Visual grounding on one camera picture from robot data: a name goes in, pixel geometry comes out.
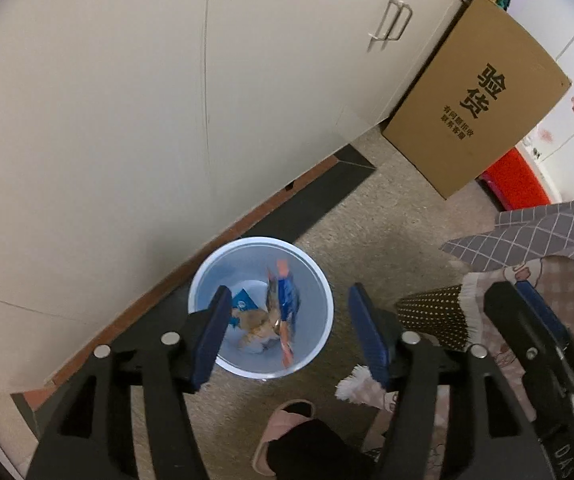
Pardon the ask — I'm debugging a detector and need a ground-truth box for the pale blue plastic bin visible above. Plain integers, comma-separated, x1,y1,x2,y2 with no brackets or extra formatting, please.
188,236,334,380

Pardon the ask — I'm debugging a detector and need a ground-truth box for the crumpled brown wrapper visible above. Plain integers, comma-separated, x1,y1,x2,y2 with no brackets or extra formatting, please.
230,307,280,352

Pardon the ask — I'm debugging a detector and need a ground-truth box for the red platform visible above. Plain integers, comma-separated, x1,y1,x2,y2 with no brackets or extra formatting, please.
481,149,554,211

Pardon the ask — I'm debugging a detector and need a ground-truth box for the tall printed cardboard box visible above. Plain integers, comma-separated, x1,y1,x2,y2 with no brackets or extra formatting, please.
382,0,572,200

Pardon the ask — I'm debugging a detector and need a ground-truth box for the metal cabinet door handle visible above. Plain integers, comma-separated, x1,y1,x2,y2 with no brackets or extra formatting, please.
366,0,404,52
379,2,414,45

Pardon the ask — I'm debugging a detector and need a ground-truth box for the pink slipper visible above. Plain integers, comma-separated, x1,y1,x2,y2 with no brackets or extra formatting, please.
252,399,318,477

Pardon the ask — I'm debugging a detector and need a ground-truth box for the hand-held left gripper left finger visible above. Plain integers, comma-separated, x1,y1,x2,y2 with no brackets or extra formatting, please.
27,285,233,480

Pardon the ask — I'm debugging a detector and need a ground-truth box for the blue white wrapper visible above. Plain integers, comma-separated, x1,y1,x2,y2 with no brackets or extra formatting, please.
230,287,261,328

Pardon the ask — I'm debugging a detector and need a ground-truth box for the blue orange snack wrapper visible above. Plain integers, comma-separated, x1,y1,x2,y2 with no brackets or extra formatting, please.
266,259,302,368

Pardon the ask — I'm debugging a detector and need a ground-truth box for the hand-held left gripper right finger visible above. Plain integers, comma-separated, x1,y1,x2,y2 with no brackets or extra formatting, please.
349,282,555,480

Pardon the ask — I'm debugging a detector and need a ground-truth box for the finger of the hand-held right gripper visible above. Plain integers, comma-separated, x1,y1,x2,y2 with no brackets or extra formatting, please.
517,280,574,408
484,282,574,431

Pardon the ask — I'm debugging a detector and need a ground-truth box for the white wardrobe with butterflies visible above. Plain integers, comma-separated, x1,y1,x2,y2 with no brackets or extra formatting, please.
506,0,574,206

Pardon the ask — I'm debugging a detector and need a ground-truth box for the long white floor cabinet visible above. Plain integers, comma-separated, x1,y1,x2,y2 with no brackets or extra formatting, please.
0,0,465,411

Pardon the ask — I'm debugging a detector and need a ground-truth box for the pink printed fringed cloth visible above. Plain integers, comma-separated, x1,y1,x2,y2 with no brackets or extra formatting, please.
336,255,574,461

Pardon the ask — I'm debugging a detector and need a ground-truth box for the person's black trouser leg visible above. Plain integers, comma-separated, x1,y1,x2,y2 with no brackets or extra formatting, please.
269,417,383,480

